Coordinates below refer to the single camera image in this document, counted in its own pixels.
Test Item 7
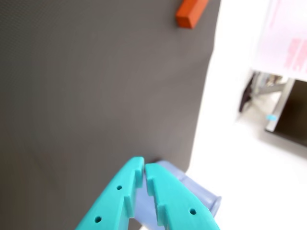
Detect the grey metal frame bar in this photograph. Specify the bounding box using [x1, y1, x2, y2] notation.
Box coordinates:
[249, 71, 288, 99]

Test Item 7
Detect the black cabinet with metal frame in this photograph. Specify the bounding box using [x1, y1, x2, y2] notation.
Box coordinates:
[264, 77, 307, 150]

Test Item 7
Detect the dark grey table mat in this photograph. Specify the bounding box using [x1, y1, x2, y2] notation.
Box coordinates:
[0, 0, 222, 230]

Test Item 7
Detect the light blue pot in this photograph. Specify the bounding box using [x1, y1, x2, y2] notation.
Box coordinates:
[134, 160, 223, 230]

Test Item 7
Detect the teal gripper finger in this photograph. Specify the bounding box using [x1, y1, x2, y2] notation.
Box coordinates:
[145, 163, 220, 230]
[74, 156, 145, 230]

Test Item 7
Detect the white banner with pink print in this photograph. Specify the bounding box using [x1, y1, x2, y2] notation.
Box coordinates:
[251, 0, 307, 80]

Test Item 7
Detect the orange wooden block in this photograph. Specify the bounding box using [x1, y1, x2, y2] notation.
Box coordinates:
[175, 0, 210, 30]

